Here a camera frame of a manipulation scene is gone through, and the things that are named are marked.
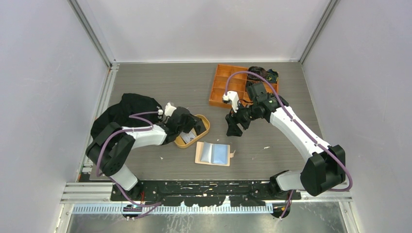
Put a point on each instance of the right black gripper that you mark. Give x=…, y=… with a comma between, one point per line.
x=233, y=129

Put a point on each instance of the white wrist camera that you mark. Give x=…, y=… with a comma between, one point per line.
x=168, y=111
x=232, y=98

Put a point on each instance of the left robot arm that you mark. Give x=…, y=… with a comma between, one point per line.
x=111, y=147

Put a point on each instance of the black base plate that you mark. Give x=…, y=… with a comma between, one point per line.
x=207, y=193

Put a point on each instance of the orange compartment organizer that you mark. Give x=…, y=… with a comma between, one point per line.
x=238, y=84

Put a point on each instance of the green patterned rolled tie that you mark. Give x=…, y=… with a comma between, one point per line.
x=272, y=76

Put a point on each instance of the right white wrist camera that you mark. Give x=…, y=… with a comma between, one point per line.
x=232, y=98

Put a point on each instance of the silver credit card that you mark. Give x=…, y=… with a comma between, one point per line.
x=188, y=137

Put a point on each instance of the dark rolled tie top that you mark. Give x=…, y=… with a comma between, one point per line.
x=257, y=70

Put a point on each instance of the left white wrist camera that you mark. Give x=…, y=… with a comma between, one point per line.
x=168, y=111

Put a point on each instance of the beige leather card holder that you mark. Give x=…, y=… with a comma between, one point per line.
x=213, y=154

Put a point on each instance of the yellow oval tray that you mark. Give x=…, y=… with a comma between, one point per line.
x=202, y=128

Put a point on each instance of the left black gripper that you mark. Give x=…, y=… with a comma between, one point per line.
x=192, y=121

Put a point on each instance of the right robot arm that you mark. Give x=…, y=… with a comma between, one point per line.
x=323, y=169

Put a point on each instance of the black cloth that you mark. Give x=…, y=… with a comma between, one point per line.
x=129, y=104

